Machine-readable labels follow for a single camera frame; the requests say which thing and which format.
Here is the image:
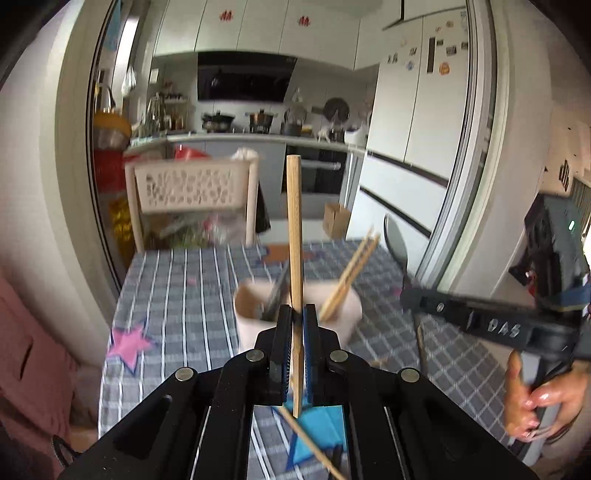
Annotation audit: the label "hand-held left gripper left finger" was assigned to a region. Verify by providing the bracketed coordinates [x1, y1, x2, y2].
[60, 305, 296, 480]

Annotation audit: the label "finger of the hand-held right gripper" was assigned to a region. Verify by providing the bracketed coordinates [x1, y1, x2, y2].
[400, 285, 539, 349]

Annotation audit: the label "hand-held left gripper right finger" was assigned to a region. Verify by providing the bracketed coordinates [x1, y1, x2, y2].
[302, 304, 539, 480]

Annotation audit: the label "pink plastic utensil holder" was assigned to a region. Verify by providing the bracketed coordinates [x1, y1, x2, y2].
[233, 277, 363, 354]

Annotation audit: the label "black spoon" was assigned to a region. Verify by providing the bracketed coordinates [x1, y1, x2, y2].
[385, 215, 413, 280]
[261, 263, 291, 320]

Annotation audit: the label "person's right hand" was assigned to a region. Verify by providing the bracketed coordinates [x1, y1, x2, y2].
[502, 353, 591, 444]

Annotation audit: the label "grey checked star tablecloth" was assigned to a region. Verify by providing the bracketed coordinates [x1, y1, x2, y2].
[99, 237, 522, 480]

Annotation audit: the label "cardboard box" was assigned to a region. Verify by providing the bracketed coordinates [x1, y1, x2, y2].
[322, 202, 352, 240]

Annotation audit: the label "grey kitchen counter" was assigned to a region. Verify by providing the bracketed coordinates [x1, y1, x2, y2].
[131, 134, 365, 217]

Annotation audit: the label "black built-in oven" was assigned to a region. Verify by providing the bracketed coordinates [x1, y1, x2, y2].
[283, 148, 348, 195]

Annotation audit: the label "pink perforated storage cart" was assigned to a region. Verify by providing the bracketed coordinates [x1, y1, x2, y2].
[124, 154, 264, 252]

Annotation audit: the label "white refrigerator with magnets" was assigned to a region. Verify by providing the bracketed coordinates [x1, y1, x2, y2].
[344, 7, 472, 259]

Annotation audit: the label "yellow bag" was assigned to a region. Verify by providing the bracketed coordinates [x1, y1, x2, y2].
[108, 196, 134, 241]

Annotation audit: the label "steel cooking pot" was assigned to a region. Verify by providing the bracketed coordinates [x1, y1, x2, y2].
[246, 109, 278, 134]

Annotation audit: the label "pink plastic chair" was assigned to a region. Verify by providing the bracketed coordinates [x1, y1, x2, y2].
[0, 272, 79, 480]

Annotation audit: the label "black wok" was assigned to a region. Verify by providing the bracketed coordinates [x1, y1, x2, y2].
[202, 111, 235, 132]

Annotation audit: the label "red bucket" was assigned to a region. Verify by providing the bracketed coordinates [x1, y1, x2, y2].
[93, 148, 127, 190]

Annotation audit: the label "orange basin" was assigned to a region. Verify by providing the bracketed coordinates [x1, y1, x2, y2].
[93, 111, 132, 148]

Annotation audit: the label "black range hood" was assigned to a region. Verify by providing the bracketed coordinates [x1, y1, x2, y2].
[197, 52, 296, 103]

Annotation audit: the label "white upper kitchen cabinets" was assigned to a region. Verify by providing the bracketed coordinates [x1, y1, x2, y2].
[152, 0, 407, 70]

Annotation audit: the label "white wire spice rack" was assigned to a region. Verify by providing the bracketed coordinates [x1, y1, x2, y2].
[159, 83, 190, 130]

